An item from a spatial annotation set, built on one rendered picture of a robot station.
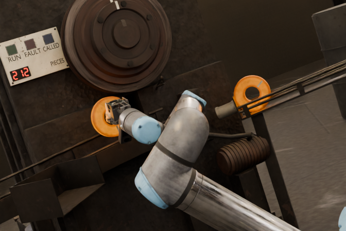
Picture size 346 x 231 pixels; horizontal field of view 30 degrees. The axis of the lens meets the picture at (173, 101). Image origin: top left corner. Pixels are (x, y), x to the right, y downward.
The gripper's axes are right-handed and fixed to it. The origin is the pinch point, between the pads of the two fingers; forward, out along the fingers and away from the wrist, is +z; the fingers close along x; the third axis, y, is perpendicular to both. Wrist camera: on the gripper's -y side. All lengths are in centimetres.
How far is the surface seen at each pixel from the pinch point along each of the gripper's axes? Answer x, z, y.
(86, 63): -1.3, 18.6, 16.2
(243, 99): -60, -1, -15
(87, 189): 19.9, -13.3, -21.0
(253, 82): -65, -3, -8
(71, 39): 1.1, 23.4, 26.5
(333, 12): -243, 157, -43
